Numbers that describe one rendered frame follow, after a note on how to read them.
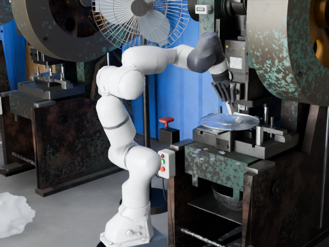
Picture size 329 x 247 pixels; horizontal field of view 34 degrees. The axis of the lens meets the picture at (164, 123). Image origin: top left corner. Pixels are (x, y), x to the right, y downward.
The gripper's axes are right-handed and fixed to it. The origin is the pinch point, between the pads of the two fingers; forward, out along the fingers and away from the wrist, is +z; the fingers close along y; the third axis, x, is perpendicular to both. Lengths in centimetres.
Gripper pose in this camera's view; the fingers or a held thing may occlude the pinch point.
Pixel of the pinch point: (230, 107)
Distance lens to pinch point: 243.3
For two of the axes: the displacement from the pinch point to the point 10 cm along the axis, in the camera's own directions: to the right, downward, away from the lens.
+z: 3.1, 7.7, 5.6
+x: 5.9, -6.2, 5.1
